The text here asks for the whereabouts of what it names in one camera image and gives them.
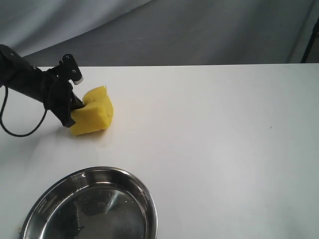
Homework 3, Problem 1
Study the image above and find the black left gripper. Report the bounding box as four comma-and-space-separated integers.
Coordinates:
41, 71, 84, 127

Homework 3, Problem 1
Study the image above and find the yellow sponge block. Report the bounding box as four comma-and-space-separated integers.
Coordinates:
70, 86, 114, 135

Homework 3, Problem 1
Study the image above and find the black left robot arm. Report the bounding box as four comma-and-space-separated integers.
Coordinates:
0, 44, 84, 127

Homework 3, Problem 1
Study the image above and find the grey backdrop cloth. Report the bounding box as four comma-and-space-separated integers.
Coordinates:
0, 0, 319, 66

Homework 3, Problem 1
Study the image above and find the round stainless steel pan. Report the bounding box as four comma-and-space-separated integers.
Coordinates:
19, 166, 158, 239

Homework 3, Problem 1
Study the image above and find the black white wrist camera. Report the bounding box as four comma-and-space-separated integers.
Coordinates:
59, 54, 84, 85

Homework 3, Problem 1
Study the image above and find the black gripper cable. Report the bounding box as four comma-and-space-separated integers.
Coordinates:
0, 87, 47, 137

